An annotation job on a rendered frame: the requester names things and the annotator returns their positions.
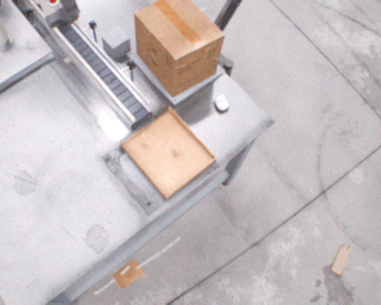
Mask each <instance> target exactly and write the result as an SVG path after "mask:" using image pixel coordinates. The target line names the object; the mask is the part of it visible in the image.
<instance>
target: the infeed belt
mask: <svg viewBox="0 0 381 305"><path fill-rule="evenodd" d="M59 32H60V33H61V34H62V35H63V36H64V37H65V39H66V40H67V41H68V42H69V43H70V45H71V46H73V48H74V50H76V51H77V53H78V54H79V55H80V56H81V57H82V58H83V59H84V61H85V62H87V63H88V66H89V67H91V68H92V70H93V71H94V72H95V73H96V74H97V76H98V77H100V78H101V80H102V82H104V83H105V84H106V87H107V88H108V89H110V90H111V92H112V93H113V94H114V95H115V96H116V97H117V99H118V100H119V101H120V102H121V103H122V104H123V105H124V107H125V108H126V109H127V110H128V111H129V112H130V113H131V115H132V116H133V117H134V118H135V121H134V122H132V121H131V119H130V118H129V119H130V121H131V122H132V123H133V124H135V123H136V122H137V121H139V120H141V119H143V118H144V117H145V116H146V115H148V114H150V112H149V111H148V110H147V109H146V108H145V107H144V106H143V104H142V103H141V102H140V101H139V100H138V99H137V98H135V96H134V95H133V93H132V92H131V91H129V90H128V88H127V86H126V85H125V84H123V83H122V82H121V80H120V79H119V78H118V77H117V76H116V75H115V73H114V72H112V71H111V69H110V68H109V67H108V66H107V65H106V64H105V62H103V60H102V59H101V58H100V57H99V56H98V55H97V53H96V52H95V51H94V50H92V48H91V47H90V46H89V45H88V44H87V43H86V42H85V40H84V39H83V38H81V35H79V34H78V32H76V31H75V28H73V27H72V26H71V25H70V26H68V27H66V28H65V29H63V30H59ZM125 115H126V114H125ZM126 116H127V115H126ZM127 117H128V116H127Z"/></svg>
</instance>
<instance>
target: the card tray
mask: <svg viewBox="0 0 381 305"><path fill-rule="evenodd" d="M120 146H121V147H122V148H124V150H125V151H126V152H127V153H128V155H129V156H130V157H131V159H132V160H133V161H134V162H135V163H136V164H137V165H138V166H139V168H140V169H141V170H142V172H143V173H144V174H145V175H146V177H148V178H149V179H150V181H151V182H152V183H153V185H154V186H155V187H156V188H157V190H158V191H159V192H161V194H162V195H163V196H164V197H165V199H166V200H167V199H168V198H169V197H170V196H172V195H173V194H174V193H177V192H178V191H179V190H180V189H181V188H182V187H183V186H184V185H186V184H187V183H188V182H190V181H191V180H192V179H194V178H195V177H197V176H198V175H200V173H201V172H203V171H204V170H205V169H206V168H207V167H208V166H210V165H211V164H213V163H215V162H216V158H217V157H216V155H215V154H214V153H213V152H212V151H211V150H210V148H209V147H207V146H206V145H205V144H204V143H203V142H202V141H201V139H200V138H199V137H198V136H197V135H196V134H195V133H194V132H193V130H191V129H190V128H189V127H188V125H186V124H185V122H183V119H182V118H181V117H180V116H178V115H177V114H176V113H175V112H174V110H173V109H172V108H171V107H170V106H169V108H168V112H167V113H165V114H164V115H162V116H160V117H159V118H157V119H155V120H154V121H153V122H152V123H151V124H149V125H148V126H146V127H144V128H143V129H142V130H141V131H140V132H138V133H137V134H135V135H133V136H132V137H130V138H129V139H128V140H126V141H125V142H124V143H122V142H121V141H120Z"/></svg>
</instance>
